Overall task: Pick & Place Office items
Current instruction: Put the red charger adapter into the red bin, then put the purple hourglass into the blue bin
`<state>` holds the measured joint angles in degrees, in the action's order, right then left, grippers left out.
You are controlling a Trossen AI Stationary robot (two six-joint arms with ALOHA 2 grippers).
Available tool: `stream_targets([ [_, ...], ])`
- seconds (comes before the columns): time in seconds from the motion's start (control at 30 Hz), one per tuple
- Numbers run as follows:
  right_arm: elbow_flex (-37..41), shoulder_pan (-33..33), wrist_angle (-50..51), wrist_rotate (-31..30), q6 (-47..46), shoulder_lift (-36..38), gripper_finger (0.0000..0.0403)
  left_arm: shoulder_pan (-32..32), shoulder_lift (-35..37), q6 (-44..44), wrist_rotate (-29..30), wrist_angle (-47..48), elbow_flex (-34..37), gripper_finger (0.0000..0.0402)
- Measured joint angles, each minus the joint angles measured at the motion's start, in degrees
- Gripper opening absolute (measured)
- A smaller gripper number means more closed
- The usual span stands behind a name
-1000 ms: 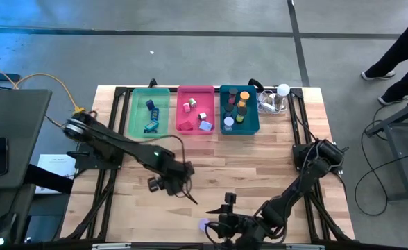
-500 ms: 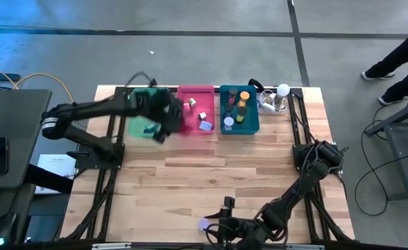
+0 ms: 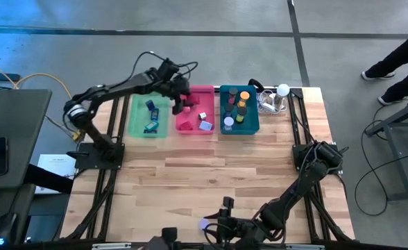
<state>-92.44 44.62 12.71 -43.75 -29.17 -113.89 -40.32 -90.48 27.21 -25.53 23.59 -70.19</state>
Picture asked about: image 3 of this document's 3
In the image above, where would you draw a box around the white cable with adapter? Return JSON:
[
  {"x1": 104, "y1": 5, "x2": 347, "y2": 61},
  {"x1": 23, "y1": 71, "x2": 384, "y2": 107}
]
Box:
[{"x1": 255, "y1": 89, "x2": 290, "y2": 115}]

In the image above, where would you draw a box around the black computer mouse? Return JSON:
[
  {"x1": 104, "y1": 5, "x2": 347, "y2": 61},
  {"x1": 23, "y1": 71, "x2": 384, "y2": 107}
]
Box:
[{"x1": 0, "y1": 212, "x2": 18, "y2": 246}]

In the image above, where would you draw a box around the dark grey desk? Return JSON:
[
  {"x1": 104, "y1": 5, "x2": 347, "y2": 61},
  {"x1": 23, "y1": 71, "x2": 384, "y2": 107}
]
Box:
[{"x1": 0, "y1": 88, "x2": 53, "y2": 190}]

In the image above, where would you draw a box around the green plastic tray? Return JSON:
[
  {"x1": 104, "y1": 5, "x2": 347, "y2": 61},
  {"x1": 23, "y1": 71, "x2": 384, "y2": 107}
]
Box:
[{"x1": 127, "y1": 92, "x2": 171, "y2": 139}]

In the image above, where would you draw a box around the black floor cable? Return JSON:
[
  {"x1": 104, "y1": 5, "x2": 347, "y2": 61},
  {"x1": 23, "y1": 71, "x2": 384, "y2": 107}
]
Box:
[{"x1": 355, "y1": 99, "x2": 408, "y2": 217}]

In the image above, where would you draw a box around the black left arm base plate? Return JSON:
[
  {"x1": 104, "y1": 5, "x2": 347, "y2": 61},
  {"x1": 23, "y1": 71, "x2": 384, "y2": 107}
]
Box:
[{"x1": 67, "y1": 142, "x2": 126, "y2": 171}]

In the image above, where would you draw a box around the white paper sheet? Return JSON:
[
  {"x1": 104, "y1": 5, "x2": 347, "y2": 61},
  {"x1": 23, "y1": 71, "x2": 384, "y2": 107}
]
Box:
[{"x1": 33, "y1": 153, "x2": 77, "y2": 194}]

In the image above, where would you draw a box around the silver aluminium bracket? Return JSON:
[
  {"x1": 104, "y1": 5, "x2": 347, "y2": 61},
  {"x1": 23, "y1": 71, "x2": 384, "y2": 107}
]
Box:
[
  {"x1": 92, "y1": 242, "x2": 132, "y2": 250},
  {"x1": 286, "y1": 244, "x2": 325, "y2": 250}
]

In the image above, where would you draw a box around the purple hourglass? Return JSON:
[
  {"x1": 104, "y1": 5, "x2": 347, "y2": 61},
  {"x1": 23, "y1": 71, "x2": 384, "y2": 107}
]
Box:
[{"x1": 197, "y1": 217, "x2": 211, "y2": 232}]

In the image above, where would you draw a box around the teal plastic tray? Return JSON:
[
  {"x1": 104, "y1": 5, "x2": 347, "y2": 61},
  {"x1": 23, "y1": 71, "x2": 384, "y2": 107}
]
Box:
[{"x1": 219, "y1": 85, "x2": 261, "y2": 135}]

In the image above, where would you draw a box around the red sand hourglass black cap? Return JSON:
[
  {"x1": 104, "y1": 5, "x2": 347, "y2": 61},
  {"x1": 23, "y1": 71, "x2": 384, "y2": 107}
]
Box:
[{"x1": 227, "y1": 87, "x2": 239, "y2": 106}]

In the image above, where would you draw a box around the pink plastic tray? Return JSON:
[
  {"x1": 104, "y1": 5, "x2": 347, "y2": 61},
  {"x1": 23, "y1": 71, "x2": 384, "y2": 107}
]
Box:
[{"x1": 175, "y1": 85, "x2": 216, "y2": 135}]

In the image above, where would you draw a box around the orange hourglass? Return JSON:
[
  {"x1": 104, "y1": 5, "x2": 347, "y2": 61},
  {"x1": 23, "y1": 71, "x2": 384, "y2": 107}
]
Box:
[{"x1": 237, "y1": 90, "x2": 251, "y2": 108}]

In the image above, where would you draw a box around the black aluminium table frame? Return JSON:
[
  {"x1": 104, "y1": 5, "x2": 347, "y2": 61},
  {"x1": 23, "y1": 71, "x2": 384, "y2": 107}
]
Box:
[{"x1": 60, "y1": 85, "x2": 356, "y2": 244}]

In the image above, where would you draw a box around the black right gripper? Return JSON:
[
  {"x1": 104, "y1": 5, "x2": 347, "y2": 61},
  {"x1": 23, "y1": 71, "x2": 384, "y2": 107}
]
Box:
[{"x1": 216, "y1": 196, "x2": 260, "y2": 247}]

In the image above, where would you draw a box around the person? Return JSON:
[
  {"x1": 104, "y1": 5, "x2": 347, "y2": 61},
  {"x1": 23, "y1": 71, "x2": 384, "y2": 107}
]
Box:
[{"x1": 361, "y1": 26, "x2": 408, "y2": 106}]

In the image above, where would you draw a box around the black table base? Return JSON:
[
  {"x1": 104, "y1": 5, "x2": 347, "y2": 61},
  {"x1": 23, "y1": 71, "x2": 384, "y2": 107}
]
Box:
[{"x1": 364, "y1": 95, "x2": 408, "y2": 202}]

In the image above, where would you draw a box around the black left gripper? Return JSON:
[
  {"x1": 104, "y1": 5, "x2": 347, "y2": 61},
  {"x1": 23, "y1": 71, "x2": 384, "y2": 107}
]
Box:
[{"x1": 157, "y1": 71, "x2": 193, "y2": 116}]

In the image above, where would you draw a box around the white light bulb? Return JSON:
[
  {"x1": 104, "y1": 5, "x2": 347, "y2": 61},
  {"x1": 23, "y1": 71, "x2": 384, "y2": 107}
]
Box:
[{"x1": 273, "y1": 83, "x2": 291, "y2": 109}]

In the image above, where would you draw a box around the yellow extension cord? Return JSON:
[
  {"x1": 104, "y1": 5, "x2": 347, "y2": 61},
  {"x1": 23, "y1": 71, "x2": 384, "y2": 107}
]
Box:
[{"x1": 0, "y1": 58, "x2": 86, "y2": 142}]

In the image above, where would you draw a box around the lavender disc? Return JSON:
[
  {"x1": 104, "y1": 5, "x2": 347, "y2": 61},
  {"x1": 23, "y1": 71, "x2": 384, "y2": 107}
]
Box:
[{"x1": 222, "y1": 116, "x2": 235, "y2": 132}]

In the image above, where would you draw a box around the black bulky object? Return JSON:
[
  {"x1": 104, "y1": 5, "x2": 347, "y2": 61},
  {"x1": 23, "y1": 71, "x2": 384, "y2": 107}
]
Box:
[{"x1": 137, "y1": 226, "x2": 181, "y2": 250}]

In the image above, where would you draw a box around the long black cable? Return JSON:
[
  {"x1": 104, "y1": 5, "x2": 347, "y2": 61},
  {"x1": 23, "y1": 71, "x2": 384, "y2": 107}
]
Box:
[{"x1": 247, "y1": 78, "x2": 266, "y2": 92}]

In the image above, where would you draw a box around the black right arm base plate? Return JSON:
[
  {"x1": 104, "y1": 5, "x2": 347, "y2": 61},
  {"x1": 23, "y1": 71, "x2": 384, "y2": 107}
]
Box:
[{"x1": 292, "y1": 144, "x2": 343, "y2": 174}]

